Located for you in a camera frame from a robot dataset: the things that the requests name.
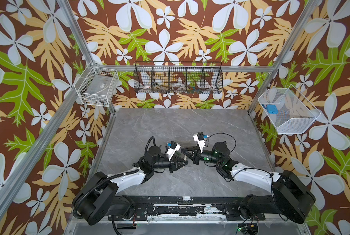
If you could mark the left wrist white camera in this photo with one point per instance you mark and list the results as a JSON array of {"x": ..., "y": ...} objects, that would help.
[{"x": 171, "y": 148}]

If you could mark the white wire basket right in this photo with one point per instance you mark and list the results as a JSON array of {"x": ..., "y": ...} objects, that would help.
[{"x": 296, "y": 113}]

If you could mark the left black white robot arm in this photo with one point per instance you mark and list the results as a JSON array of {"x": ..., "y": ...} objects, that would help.
[{"x": 98, "y": 198}]

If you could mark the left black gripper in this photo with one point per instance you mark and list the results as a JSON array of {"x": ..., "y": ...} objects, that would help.
[{"x": 173, "y": 164}]

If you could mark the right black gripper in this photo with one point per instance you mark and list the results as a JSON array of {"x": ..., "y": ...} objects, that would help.
[{"x": 197, "y": 155}]

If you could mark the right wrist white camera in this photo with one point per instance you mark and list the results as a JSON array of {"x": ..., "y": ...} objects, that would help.
[{"x": 200, "y": 139}]

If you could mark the wrist white camera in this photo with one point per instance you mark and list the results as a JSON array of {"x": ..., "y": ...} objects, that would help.
[
  {"x": 200, "y": 139},
  {"x": 171, "y": 148}
]

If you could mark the white wire basket left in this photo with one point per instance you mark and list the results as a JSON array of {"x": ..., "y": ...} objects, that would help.
[{"x": 96, "y": 86}]

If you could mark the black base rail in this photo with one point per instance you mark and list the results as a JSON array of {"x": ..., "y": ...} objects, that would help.
[{"x": 144, "y": 208}]

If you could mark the white wire basket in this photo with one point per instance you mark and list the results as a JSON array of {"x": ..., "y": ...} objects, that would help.
[
  {"x": 296, "y": 113},
  {"x": 96, "y": 86}
]

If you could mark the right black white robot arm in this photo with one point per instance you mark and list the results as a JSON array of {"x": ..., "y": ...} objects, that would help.
[{"x": 287, "y": 195}]

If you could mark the black wire basket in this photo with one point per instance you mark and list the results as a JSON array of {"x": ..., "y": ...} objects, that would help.
[{"x": 178, "y": 77}]

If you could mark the blue object in basket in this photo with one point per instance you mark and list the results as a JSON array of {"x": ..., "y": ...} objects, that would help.
[{"x": 271, "y": 109}]

